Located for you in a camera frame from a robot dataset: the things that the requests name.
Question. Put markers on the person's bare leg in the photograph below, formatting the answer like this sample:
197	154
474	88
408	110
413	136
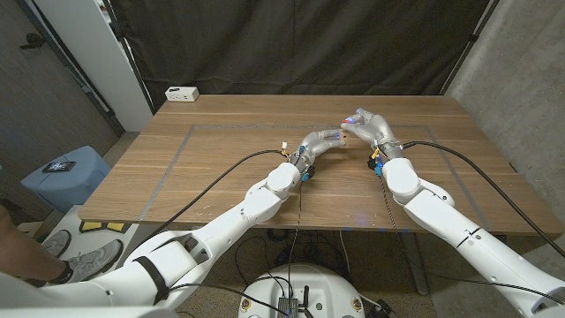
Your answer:
26	260

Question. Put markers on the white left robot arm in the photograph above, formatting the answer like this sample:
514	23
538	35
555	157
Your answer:
220	229

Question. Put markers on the white power strip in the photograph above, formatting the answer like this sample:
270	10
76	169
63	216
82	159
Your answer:
182	94

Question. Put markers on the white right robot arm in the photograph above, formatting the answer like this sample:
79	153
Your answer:
459	225

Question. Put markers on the black backdrop stand pole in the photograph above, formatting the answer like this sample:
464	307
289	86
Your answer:
468	42
128	53

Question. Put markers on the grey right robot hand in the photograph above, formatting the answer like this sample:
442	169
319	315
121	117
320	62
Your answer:
375	130

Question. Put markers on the wooden block with holes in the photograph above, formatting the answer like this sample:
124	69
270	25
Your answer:
345	139

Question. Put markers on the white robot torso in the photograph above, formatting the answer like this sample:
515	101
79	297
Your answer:
326	287

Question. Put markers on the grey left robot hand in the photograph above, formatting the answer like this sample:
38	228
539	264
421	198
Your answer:
315	146

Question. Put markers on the grey table leg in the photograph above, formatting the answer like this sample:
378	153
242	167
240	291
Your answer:
415	274

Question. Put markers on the white floor mat yellow print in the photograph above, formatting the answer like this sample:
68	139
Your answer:
132	234

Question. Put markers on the blue plastic bin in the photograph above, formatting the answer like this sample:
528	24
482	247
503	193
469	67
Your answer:
84	181

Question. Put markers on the grey sneaker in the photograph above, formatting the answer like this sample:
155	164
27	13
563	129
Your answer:
92	260
57	243

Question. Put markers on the small grey electronics module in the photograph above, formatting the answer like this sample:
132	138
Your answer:
288	308

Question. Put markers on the black backdrop curtain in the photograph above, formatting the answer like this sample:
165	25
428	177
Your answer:
300	44

